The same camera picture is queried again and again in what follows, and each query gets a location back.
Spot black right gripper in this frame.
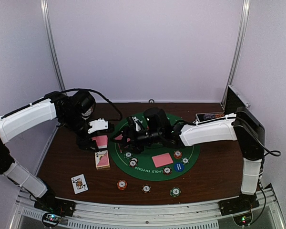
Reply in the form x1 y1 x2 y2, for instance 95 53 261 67
110 126 163 154

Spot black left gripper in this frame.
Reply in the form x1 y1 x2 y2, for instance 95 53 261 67
61 111 99 152

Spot red backed card deck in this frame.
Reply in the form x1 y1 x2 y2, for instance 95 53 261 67
92 135 108 149

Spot black chips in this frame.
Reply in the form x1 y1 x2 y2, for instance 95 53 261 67
129 158 138 168

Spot jack of clubs card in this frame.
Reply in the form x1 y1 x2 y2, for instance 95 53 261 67
71 174 88 194

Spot face down card bottom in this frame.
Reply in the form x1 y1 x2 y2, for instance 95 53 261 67
152 153 174 168

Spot face down card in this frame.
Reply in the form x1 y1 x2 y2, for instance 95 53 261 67
115 134 123 141
152 153 174 168

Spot red five chip stack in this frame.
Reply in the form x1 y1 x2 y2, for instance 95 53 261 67
117 180 127 190

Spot black chip bottom mat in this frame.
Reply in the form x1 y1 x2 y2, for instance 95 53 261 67
163 167 172 175

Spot black hundred chip stack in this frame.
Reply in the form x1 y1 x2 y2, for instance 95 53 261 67
142 185 151 193

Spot blue small blind button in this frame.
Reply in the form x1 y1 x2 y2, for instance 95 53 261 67
174 163 184 172

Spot green chip stack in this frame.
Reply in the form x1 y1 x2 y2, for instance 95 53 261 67
170 187 181 197

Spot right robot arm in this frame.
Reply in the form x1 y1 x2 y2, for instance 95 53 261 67
110 107 265 211

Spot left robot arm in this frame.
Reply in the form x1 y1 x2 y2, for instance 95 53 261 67
0 89 108 212

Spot gold playing card box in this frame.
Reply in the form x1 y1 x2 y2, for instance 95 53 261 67
95 150 110 170

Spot green round poker mat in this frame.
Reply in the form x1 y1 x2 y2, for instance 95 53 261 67
108 112 201 180

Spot floral patterned plate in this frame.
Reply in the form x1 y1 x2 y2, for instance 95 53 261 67
82 105 95 120

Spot aluminium poker chip case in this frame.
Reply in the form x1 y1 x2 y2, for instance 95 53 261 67
195 85 251 122

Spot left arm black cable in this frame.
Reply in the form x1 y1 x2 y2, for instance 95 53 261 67
61 88 123 122

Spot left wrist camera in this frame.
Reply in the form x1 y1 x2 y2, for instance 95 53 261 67
87 119 109 134

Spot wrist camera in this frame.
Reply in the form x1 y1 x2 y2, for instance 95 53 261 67
127 107 169 132
87 119 109 134

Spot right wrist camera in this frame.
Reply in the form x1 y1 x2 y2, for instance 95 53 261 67
127 107 169 132

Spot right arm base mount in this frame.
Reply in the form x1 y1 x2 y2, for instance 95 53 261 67
218 198 260 216

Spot right aluminium frame post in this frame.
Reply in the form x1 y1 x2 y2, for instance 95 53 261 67
221 0 250 108

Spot aluminium frame post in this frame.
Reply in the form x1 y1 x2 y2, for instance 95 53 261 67
221 0 250 108
40 0 66 91

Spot left aluminium frame post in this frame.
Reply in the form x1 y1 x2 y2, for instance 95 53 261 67
40 0 66 91

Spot aluminium front rail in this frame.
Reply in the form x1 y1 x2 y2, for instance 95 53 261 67
11 183 286 229

